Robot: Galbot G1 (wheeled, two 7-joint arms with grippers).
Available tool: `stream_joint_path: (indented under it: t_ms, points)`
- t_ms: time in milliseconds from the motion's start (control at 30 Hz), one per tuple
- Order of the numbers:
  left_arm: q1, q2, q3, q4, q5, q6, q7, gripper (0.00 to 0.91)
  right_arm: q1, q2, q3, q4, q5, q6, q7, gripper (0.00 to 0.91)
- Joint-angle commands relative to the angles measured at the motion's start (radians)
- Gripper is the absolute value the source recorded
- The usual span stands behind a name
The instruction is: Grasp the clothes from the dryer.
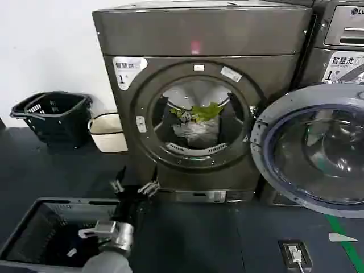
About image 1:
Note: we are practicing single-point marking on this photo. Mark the black floor socket box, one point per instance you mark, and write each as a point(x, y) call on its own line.
point(295, 254)

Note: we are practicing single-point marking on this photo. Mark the grey dryer with white labels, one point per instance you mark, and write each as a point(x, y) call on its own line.
point(338, 34)

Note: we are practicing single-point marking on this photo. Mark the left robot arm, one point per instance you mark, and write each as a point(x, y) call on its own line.
point(113, 256)

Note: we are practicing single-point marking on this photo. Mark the white floor tape piece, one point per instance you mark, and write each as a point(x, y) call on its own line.
point(341, 237)

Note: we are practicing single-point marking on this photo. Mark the black plastic basket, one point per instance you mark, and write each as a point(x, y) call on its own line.
point(57, 119)

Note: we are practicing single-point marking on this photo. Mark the round glass dryer door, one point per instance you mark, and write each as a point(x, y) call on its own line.
point(312, 148)

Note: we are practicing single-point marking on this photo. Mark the dark garment with white label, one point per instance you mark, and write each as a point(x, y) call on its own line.
point(82, 250)

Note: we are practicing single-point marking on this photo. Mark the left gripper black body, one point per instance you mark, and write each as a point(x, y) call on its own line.
point(128, 204)

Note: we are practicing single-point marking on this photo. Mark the white bin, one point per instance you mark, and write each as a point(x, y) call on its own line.
point(109, 136)

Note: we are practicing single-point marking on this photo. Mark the green floor tape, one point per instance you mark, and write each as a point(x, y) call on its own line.
point(345, 244)

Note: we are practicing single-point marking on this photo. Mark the green cloth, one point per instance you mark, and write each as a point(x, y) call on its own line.
point(204, 111)

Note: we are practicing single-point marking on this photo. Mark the grey dryer with open drum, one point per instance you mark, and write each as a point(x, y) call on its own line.
point(199, 34)

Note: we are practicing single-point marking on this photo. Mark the white grey garment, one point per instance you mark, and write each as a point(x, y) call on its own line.
point(199, 130)

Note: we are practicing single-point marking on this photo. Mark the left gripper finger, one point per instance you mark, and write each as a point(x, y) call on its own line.
point(119, 182)
point(150, 186)

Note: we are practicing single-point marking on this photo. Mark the grey laundry basket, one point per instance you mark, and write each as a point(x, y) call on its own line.
point(31, 224)

